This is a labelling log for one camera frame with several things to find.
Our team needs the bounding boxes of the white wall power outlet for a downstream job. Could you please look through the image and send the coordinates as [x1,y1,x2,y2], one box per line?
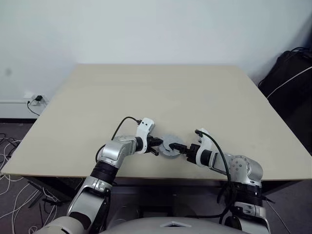
[24,93,48,106]

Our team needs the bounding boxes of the black fabric bag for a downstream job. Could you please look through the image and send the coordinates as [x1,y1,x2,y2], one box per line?
[258,49,312,157]

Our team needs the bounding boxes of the beige table with black frame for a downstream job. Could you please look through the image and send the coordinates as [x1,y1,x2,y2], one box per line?
[0,63,312,203]

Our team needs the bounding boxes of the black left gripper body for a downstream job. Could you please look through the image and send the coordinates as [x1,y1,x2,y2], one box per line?
[145,136,157,153]

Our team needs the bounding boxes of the black plug cable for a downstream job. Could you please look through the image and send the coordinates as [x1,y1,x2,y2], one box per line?
[27,98,40,116]

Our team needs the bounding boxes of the black stand legs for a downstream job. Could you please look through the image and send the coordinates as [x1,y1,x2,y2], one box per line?
[27,179,63,209]

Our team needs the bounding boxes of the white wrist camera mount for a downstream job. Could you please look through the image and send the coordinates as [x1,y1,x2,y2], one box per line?
[134,117,156,155]
[195,127,215,167]

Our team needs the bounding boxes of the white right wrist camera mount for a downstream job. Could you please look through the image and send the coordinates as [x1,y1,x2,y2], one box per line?
[195,127,215,167]

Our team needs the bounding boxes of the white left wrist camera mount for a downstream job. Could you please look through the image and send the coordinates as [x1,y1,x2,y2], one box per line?
[134,117,156,155]

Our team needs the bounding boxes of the white cable on bag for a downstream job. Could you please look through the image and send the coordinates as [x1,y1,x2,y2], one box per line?
[266,65,312,100]

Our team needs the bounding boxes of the grey round motor lid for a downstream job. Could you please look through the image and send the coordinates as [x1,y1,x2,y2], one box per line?
[160,134,185,156]

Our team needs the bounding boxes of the grey robot torso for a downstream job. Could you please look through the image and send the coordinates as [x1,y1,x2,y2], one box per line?
[97,211,235,234]

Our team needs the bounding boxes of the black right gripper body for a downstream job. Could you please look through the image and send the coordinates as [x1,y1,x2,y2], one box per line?
[185,143,202,165]

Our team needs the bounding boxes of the white floor cable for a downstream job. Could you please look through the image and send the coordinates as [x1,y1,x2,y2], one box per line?
[0,133,22,171]
[0,174,61,234]

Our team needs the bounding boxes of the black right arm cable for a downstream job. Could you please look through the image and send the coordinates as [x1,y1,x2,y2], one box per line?
[174,130,235,219]

